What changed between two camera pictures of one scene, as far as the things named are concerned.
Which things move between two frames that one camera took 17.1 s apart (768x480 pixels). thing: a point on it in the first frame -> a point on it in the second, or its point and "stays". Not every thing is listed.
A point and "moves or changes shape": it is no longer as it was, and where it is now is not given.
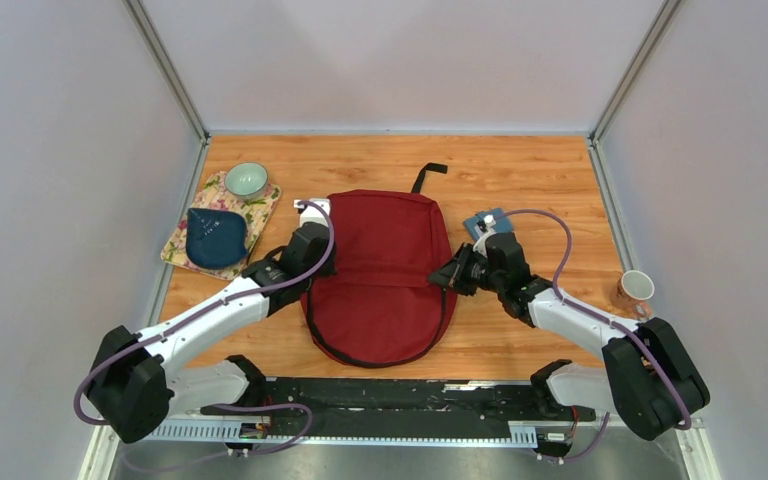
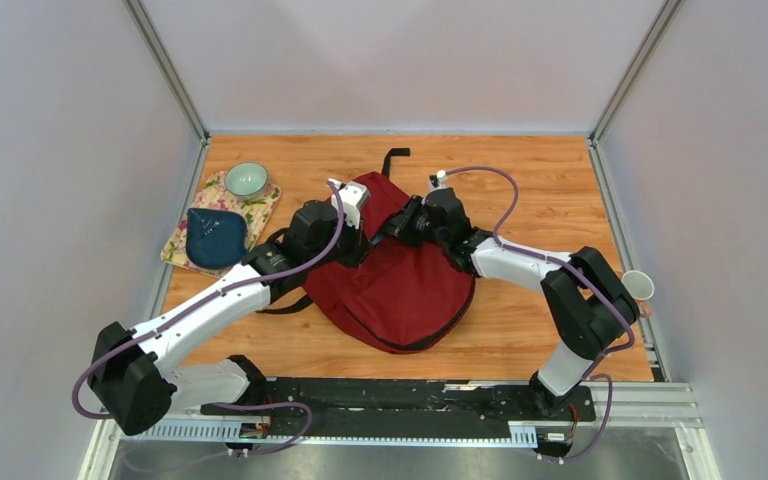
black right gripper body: [480, 276] -> [415, 226]
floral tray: [215, 194] stays
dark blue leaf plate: [215, 238] stays
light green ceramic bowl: [246, 180] stays
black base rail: [400, 407] stays
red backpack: [380, 309] moves or changes shape
